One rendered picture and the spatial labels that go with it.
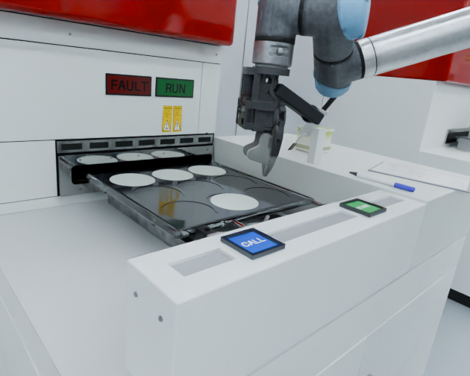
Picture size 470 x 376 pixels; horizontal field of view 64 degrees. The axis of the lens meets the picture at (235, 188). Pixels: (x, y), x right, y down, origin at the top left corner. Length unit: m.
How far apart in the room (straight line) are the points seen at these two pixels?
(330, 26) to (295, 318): 0.47
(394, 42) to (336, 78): 0.12
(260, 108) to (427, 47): 0.34
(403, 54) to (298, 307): 0.53
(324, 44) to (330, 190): 0.32
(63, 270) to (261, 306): 0.37
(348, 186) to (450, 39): 0.33
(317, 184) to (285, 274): 0.47
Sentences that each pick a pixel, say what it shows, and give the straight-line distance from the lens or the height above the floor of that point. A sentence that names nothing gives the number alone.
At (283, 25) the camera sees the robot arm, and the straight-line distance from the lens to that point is 0.72.
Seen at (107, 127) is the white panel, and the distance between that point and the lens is 0.95.
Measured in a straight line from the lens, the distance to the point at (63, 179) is 0.93.
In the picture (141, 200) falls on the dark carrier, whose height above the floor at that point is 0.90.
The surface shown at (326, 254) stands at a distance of 0.50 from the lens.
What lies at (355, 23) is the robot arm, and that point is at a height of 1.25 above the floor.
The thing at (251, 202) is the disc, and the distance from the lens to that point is 0.78.
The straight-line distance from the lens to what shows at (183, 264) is 0.41.
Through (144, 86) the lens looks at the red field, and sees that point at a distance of 0.98.
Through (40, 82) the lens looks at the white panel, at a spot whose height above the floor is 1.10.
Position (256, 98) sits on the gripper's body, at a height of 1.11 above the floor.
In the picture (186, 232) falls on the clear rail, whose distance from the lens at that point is 0.62.
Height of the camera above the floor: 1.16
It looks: 17 degrees down
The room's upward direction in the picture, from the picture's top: 6 degrees clockwise
